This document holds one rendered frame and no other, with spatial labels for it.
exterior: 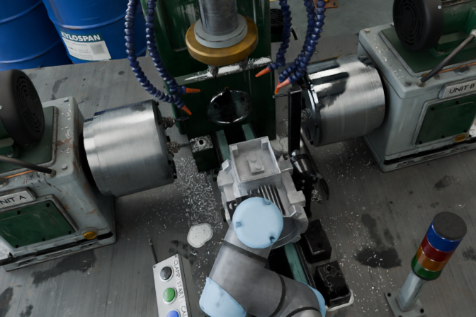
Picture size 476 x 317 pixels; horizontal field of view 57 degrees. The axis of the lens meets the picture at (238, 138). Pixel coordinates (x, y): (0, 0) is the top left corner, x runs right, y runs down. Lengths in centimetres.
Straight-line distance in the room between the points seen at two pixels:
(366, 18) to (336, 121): 235
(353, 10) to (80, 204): 280
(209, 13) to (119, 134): 39
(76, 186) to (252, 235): 63
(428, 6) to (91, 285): 117
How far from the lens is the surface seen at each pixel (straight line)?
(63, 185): 117
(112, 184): 120
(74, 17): 267
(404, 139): 139
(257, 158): 107
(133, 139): 115
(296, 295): 75
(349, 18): 351
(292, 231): 114
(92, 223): 132
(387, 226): 138
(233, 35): 105
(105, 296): 134
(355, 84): 123
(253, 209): 66
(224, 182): 110
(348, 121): 123
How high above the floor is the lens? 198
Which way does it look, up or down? 49 degrees down
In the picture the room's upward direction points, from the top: 8 degrees counter-clockwise
